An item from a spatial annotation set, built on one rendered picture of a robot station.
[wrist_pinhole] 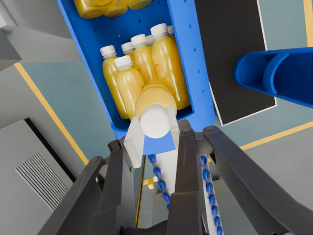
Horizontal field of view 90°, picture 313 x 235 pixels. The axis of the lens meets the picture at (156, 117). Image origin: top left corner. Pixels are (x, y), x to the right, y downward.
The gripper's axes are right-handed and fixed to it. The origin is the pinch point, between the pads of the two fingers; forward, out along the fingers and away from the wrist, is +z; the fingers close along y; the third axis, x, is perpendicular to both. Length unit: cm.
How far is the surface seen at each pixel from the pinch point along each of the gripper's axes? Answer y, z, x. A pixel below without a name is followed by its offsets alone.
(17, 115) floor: -150, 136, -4
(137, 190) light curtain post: -32, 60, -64
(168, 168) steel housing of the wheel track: -6, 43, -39
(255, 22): 82, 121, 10
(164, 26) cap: 5.9, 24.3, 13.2
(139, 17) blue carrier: 0.6, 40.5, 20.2
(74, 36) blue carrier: -13.7, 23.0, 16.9
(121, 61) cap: -5.6, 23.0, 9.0
